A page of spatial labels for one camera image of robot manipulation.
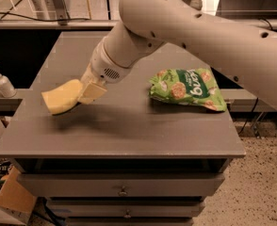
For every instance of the metal drawer knob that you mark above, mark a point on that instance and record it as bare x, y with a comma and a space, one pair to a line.
127, 214
123, 192

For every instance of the grey drawer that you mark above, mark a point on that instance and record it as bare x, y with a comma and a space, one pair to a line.
108, 185
148, 209

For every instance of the upper metal drawer knob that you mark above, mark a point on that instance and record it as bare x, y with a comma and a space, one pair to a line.
123, 192

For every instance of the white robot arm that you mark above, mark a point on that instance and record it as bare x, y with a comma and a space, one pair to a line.
245, 54

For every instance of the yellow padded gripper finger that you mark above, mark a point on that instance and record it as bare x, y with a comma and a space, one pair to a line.
90, 92

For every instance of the brown cardboard box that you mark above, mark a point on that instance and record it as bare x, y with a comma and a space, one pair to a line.
16, 202

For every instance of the green chip bag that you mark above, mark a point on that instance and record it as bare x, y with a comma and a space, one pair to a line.
187, 87

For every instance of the grey drawer cabinet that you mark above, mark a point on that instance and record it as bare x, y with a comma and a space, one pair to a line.
124, 132

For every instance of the white pump soap bottle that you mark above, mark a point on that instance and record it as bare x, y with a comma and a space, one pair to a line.
6, 88

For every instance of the lower metal drawer knob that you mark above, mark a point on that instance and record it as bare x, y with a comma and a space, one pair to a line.
127, 214

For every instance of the upper grey drawer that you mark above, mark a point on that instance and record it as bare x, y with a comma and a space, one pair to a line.
108, 185

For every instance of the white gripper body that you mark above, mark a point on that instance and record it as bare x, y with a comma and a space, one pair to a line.
105, 67

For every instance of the yellow sponge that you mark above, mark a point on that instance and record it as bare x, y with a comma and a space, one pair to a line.
63, 98

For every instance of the lower grey drawer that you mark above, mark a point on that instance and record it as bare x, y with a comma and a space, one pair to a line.
148, 209

